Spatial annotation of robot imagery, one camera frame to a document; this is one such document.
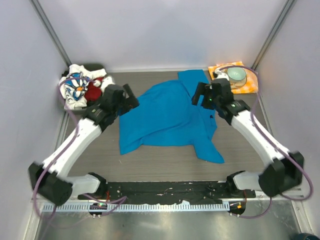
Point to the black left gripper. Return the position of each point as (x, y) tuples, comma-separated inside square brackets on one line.
[(132, 100)]

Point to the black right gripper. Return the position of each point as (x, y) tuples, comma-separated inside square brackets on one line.
[(204, 89)]

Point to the blue t shirt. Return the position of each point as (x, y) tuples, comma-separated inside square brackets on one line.
[(166, 117)]

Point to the light blue ceramic bowl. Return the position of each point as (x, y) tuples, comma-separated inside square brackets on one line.
[(236, 74)]

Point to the orange checkered cloth napkin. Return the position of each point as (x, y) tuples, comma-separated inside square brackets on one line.
[(251, 85)]

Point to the dark grey plastic basket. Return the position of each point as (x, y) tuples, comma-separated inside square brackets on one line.
[(95, 66)]

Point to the white flower print t shirt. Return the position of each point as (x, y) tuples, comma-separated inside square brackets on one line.
[(75, 85)]

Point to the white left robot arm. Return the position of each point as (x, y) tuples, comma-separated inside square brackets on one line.
[(50, 178)]

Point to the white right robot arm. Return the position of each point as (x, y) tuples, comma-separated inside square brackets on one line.
[(283, 168)]

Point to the red t shirt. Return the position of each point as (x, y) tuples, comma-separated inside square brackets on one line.
[(93, 91)]

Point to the black t shirt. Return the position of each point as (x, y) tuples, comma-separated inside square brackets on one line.
[(65, 73)]

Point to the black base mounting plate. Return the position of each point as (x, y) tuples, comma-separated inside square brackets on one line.
[(173, 192)]

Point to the dark blue round object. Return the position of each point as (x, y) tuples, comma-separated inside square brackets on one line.
[(306, 236)]

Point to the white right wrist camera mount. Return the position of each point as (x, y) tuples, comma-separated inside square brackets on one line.
[(220, 75)]

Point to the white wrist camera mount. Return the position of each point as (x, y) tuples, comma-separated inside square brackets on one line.
[(220, 75), (103, 82)]

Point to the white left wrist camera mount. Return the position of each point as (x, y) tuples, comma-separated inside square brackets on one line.
[(103, 82)]

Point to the white slotted cable duct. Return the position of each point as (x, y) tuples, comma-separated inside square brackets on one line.
[(95, 207)]

